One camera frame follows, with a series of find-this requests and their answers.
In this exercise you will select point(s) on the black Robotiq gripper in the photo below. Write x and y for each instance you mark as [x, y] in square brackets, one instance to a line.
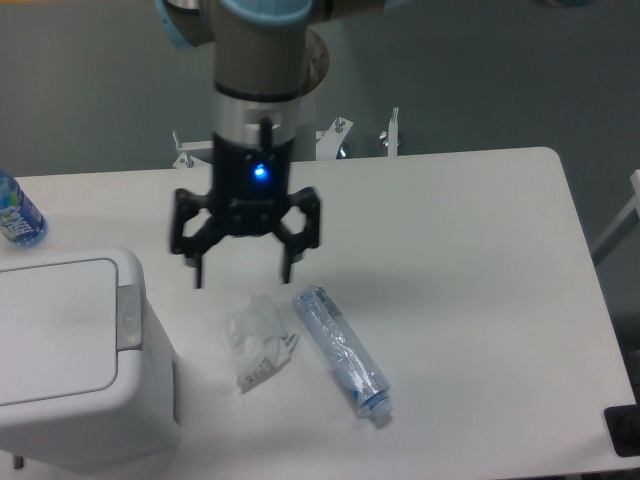
[249, 197]

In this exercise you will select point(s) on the white push-button trash can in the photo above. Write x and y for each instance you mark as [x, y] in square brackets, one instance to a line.
[88, 374]

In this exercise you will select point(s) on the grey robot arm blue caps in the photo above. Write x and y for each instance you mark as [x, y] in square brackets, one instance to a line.
[261, 66]

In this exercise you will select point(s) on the crumpled clear plastic wrapper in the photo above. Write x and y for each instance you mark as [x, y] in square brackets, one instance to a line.
[258, 343]

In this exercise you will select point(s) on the empty clear plastic bottle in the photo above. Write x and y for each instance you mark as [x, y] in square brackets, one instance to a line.
[356, 371]

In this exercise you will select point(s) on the blue labelled water bottle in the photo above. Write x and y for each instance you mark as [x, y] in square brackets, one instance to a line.
[22, 223]

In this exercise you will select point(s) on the black object at table edge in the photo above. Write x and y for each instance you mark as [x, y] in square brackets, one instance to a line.
[623, 426]

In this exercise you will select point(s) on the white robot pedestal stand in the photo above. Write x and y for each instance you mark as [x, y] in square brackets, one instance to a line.
[330, 144]

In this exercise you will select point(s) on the white frame at right edge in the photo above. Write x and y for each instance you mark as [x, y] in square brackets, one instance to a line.
[620, 226]

